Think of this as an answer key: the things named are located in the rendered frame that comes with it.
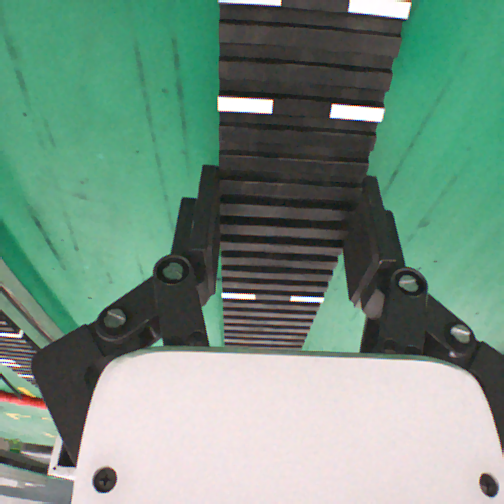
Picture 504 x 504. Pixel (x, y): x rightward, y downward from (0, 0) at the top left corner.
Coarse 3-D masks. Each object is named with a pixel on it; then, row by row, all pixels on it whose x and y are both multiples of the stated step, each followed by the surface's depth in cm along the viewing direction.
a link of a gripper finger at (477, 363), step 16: (432, 352) 12; (480, 352) 11; (496, 352) 11; (464, 368) 11; (480, 368) 11; (496, 368) 11; (480, 384) 11; (496, 384) 10; (496, 400) 10; (496, 416) 10
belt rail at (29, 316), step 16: (0, 272) 23; (0, 288) 24; (16, 288) 25; (0, 304) 23; (16, 304) 26; (32, 304) 27; (16, 320) 25; (32, 320) 28; (48, 320) 30; (32, 336) 27; (48, 336) 31
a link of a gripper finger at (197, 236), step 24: (216, 168) 14; (216, 192) 13; (192, 216) 13; (216, 216) 13; (192, 240) 12; (216, 240) 13; (192, 264) 12; (216, 264) 14; (144, 288) 11; (120, 312) 11; (144, 312) 11; (120, 336) 10; (144, 336) 12
